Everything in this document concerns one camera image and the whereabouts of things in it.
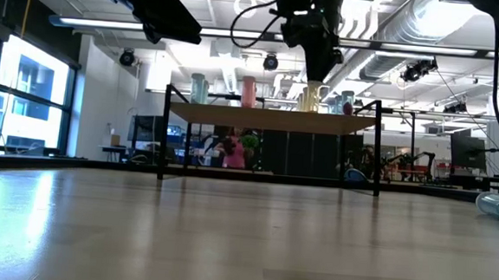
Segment wooden shelf black frame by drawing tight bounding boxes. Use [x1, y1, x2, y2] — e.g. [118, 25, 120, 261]
[157, 82, 386, 198]

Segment black computer monitor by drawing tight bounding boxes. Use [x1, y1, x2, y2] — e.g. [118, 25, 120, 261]
[127, 114, 156, 144]
[448, 133, 489, 171]

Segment black table frame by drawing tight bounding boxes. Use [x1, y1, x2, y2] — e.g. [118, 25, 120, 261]
[0, 151, 499, 204]

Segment pink medicine bottle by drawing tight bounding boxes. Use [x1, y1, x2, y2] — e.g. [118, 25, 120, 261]
[240, 75, 258, 109]

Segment black ceiling spotlight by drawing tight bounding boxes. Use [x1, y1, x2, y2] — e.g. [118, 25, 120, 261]
[262, 51, 280, 72]
[399, 56, 439, 86]
[118, 47, 137, 68]

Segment blue round chair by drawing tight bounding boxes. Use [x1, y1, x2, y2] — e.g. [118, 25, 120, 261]
[344, 166, 368, 186]

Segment black background rig frame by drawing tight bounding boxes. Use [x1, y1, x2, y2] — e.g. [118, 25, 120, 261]
[379, 107, 499, 193]

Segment yellow hanging cable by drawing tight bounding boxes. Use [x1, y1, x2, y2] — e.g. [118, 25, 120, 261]
[20, 0, 35, 40]

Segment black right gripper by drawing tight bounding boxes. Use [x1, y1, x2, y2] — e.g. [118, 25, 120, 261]
[277, 10, 347, 84]

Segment silver ventilation duct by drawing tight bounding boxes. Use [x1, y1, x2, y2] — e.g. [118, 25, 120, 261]
[359, 0, 458, 87]

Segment small background desk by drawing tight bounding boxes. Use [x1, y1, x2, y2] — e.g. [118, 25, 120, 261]
[97, 144, 128, 164]

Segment blue bottle red capsules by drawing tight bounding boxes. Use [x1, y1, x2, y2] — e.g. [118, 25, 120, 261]
[340, 89, 357, 117]

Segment white ring ceiling lamp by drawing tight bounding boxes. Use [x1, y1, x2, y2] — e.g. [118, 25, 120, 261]
[232, 0, 259, 20]

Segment teal medicine bottle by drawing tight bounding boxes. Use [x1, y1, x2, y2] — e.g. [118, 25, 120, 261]
[189, 72, 207, 105]

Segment black ceiling light rail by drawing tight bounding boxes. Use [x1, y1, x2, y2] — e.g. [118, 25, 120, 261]
[47, 13, 499, 61]

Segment person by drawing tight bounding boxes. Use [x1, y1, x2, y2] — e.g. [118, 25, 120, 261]
[211, 127, 250, 170]

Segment pale yellow medicine bottle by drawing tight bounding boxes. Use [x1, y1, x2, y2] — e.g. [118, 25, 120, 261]
[305, 79, 324, 114]

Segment green background plant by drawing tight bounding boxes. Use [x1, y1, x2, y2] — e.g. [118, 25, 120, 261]
[237, 132, 260, 170]

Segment dark window frame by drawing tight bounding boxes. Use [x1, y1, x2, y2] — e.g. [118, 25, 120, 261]
[0, 29, 83, 156]

